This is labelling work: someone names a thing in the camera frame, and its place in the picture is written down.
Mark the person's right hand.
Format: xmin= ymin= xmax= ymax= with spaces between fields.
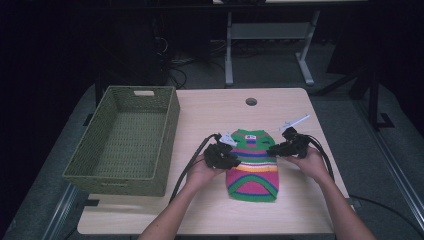
xmin=284 ymin=145 xmax=330 ymax=184

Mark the tangle of floor cables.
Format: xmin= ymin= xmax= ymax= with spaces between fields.
xmin=151 ymin=34 xmax=228 ymax=90

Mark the grey metal desk frame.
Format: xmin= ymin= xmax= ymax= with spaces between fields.
xmin=224 ymin=9 xmax=322 ymax=87

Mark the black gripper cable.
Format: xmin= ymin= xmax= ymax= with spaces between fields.
xmin=304 ymin=133 xmax=424 ymax=238
xmin=168 ymin=133 xmax=223 ymax=204

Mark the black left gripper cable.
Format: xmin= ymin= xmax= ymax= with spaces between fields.
xmin=168 ymin=133 xmax=223 ymax=204

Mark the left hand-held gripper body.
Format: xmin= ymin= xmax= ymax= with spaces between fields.
xmin=203 ymin=131 xmax=238 ymax=170

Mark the aluminium floor rail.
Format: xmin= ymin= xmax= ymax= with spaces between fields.
xmin=42 ymin=182 xmax=81 ymax=240
xmin=353 ymin=98 xmax=424 ymax=231

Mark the green woven basket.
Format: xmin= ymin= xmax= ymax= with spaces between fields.
xmin=62 ymin=85 xmax=181 ymax=197

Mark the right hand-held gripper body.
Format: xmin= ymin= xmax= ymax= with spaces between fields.
xmin=278 ymin=113 xmax=312 ymax=160

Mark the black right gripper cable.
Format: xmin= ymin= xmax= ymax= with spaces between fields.
xmin=304 ymin=133 xmax=424 ymax=238

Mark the person's left hand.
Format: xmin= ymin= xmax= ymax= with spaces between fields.
xmin=185 ymin=155 xmax=228 ymax=194

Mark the striped knit pet sweater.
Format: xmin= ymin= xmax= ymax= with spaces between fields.
xmin=225 ymin=128 xmax=280 ymax=204

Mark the black metal stand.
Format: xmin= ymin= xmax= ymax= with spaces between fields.
xmin=313 ymin=64 xmax=396 ymax=132

